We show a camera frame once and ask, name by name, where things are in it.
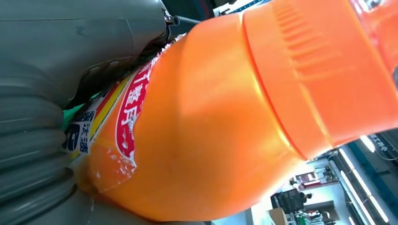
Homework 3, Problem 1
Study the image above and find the orange bottle with clear cap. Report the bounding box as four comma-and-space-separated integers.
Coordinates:
63, 0, 398, 223

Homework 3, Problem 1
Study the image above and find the green table mat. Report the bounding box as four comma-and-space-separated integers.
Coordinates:
61, 103, 85, 132

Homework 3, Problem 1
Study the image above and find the brown cardboard box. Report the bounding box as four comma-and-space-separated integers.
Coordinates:
268, 207, 289, 225

